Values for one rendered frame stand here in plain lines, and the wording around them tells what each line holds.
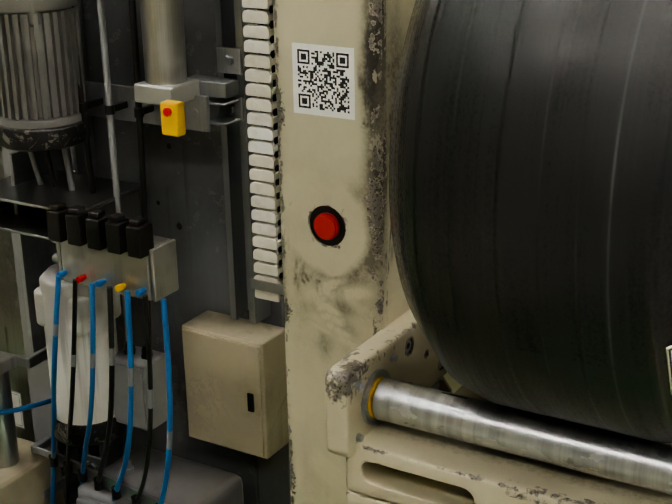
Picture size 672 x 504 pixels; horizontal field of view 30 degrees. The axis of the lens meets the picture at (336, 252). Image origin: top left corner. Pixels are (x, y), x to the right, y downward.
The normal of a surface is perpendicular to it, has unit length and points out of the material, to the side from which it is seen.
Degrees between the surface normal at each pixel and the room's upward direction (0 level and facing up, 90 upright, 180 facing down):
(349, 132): 90
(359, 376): 90
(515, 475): 0
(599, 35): 60
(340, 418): 90
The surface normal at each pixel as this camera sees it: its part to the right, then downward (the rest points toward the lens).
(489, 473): -0.02, -0.94
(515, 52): -0.47, -0.14
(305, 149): -0.51, 0.31
